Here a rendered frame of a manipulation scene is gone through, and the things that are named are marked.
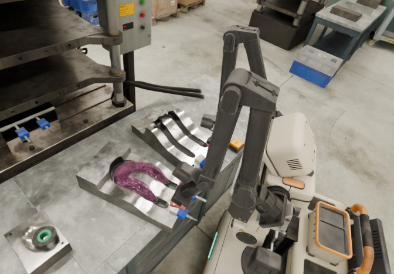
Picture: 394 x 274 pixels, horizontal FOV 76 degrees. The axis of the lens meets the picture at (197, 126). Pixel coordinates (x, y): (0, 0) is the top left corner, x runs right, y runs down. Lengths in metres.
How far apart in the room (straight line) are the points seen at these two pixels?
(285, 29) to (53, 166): 4.34
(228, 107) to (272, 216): 0.44
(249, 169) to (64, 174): 0.98
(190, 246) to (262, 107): 1.61
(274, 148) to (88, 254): 0.85
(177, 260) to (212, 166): 1.32
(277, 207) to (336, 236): 0.52
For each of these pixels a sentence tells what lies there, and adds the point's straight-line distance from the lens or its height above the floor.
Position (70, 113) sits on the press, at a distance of 1.79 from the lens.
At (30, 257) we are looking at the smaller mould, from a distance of 1.21.
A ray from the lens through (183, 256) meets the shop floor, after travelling 2.05.
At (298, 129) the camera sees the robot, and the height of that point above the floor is 1.39.
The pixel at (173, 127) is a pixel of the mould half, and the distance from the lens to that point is 1.46.
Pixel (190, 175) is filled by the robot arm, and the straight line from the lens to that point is 0.89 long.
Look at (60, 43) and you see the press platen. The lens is 1.46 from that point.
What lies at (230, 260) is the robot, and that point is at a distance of 1.80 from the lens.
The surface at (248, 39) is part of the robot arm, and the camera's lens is 1.01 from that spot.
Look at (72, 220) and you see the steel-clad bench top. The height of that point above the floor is 0.80.
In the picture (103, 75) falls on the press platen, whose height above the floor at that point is 1.04.
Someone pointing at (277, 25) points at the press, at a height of 0.35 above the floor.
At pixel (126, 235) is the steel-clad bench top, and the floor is 0.80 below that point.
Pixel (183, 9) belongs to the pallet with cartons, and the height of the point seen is 0.07.
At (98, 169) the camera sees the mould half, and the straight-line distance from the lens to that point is 1.29.
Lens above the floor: 1.93
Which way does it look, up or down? 43 degrees down
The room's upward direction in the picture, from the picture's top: 11 degrees clockwise
